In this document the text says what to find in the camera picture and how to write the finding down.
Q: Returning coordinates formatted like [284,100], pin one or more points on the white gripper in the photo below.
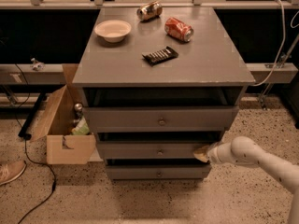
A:
[213,154]

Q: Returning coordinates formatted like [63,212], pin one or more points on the grey drawer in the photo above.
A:
[154,145]
[159,119]
[157,169]

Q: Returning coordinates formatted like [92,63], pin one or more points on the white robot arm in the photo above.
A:
[243,151]

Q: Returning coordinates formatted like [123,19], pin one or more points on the grey wooden drawer cabinet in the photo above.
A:
[207,72]

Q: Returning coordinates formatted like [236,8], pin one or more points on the grey bottom drawer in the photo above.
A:
[157,169]

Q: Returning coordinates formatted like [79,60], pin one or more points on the grey top drawer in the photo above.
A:
[159,119]

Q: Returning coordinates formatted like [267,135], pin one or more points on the black snack bar wrapper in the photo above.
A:
[160,56]

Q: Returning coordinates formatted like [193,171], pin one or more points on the green bag in box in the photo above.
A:
[82,128]

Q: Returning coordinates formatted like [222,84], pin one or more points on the red soda can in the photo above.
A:
[178,29]

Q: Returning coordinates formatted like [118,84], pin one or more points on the silver bottle in box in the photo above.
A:
[78,107]

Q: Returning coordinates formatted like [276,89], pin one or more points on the open cardboard box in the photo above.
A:
[58,121]

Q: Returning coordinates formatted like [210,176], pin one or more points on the white ceramic bowl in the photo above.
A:
[113,31]

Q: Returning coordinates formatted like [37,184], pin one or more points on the gold soda can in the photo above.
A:
[149,11]

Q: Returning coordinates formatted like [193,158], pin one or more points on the black metal leg bar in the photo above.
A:
[23,132]

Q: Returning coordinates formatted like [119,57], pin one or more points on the tan sneaker shoe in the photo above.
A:
[11,171]

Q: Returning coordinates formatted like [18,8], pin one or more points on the clear plastic object on rail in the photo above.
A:
[37,65]

